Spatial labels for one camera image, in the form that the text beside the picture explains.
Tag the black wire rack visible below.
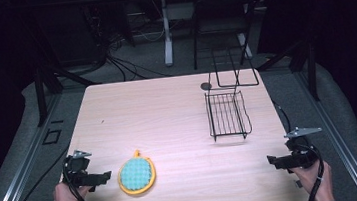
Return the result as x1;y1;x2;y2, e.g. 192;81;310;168
195;43;266;145

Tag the person's right hand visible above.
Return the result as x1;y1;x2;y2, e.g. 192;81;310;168
288;160;337;201

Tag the teal sponge pad yellow rim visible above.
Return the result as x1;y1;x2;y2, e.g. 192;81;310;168
115;147;159;198

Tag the black metal stand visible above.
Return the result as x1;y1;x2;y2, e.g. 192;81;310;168
254;37;322;108
30;60;106;128

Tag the black chair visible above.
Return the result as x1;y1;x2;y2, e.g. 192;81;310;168
186;0;266;72

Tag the white desk with metal legs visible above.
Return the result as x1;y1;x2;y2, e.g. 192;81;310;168
139;0;297;70

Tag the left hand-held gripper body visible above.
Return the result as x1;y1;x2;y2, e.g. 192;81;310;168
60;148;97;191

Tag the bundle of floor cables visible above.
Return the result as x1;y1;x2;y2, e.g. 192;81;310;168
82;0;178;88

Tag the thin black floor cable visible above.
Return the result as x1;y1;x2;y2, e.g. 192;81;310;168
270;97;292;136
0;145;77;201

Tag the aluminium floor rail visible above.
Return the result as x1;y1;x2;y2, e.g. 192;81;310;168
292;65;357;201
0;92;74;201

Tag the person's left hand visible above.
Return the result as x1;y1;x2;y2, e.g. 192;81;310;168
51;178;95;201

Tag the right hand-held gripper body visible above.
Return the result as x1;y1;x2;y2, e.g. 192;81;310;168
282;124;327;173

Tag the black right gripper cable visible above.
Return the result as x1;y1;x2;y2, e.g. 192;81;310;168
300;140;329;201

